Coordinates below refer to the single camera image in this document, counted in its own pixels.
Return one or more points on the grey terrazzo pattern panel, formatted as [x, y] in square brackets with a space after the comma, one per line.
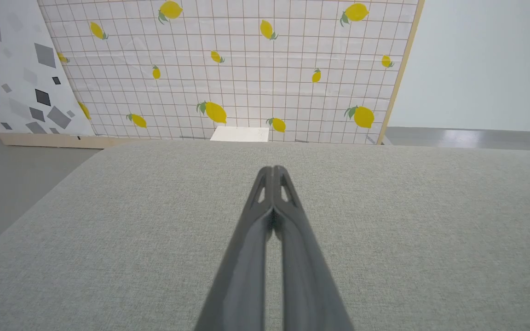
[12, 69]

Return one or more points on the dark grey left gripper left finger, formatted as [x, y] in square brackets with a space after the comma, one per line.
[242, 266]

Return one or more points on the lemon print grid panel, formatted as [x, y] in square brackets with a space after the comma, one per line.
[246, 69]

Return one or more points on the light grey fabric sofa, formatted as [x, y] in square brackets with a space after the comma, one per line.
[384, 239]

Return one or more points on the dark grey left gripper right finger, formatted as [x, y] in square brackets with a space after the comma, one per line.
[306, 266]

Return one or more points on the small white box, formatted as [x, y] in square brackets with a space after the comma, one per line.
[240, 134]

